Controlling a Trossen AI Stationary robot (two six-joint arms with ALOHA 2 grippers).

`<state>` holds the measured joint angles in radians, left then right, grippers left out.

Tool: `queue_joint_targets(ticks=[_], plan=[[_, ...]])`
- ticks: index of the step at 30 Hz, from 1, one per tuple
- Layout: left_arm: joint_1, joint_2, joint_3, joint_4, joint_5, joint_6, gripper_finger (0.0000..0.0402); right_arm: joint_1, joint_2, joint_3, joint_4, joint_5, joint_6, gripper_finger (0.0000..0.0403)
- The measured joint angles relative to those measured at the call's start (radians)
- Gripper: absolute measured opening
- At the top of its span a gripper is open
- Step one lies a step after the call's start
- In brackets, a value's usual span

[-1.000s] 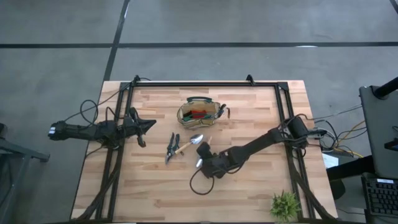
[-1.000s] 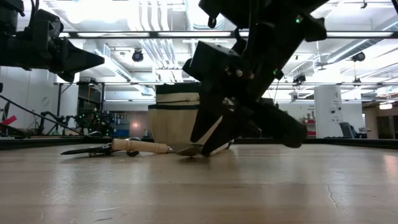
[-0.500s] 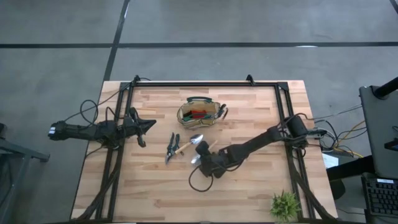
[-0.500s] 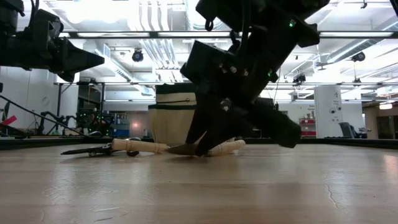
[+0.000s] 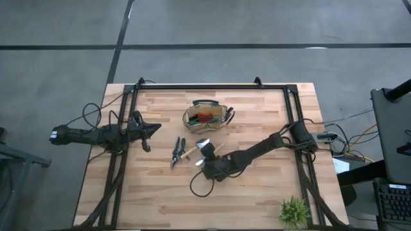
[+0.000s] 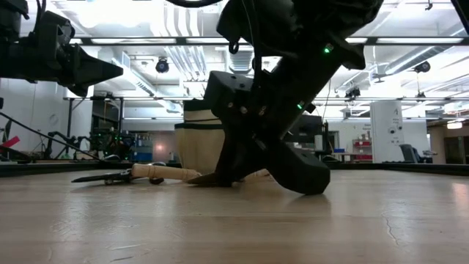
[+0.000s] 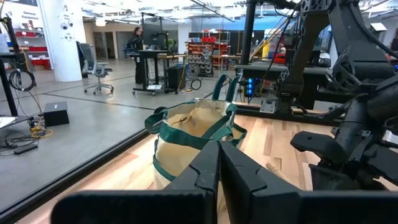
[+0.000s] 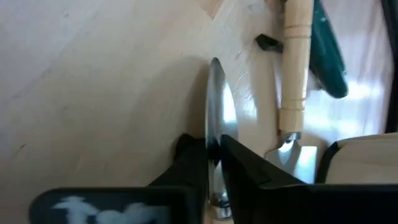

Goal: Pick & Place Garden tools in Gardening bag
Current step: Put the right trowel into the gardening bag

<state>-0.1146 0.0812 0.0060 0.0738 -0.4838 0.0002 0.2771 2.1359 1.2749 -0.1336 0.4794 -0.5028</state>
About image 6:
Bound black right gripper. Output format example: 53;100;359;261
203;70;331;196

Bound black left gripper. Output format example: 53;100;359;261
34;10;125;98

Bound wooden-handled hand trowel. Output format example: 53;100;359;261
242;168;271;183

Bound canvas gardening bag green trim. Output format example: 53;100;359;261
174;98;226;176

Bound dark equipment rack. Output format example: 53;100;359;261
89;127;128;163

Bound thin black rod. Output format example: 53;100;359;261
0;111;104;163

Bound dark background monitor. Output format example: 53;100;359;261
285;114;324;144

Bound blue storage bins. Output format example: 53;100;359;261
129;133;153;163

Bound red flat object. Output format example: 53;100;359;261
0;135;22;150

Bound white round column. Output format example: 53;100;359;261
369;100;405;164

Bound grey office chair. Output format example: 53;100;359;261
399;143;434;164

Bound black overhead frame bar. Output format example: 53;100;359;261
69;35;469;46

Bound silver air duct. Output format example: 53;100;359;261
228;45;254;75

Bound red wall shelf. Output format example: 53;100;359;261
352;138;374;163

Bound black table edge rail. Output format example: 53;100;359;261
0;160;469;178

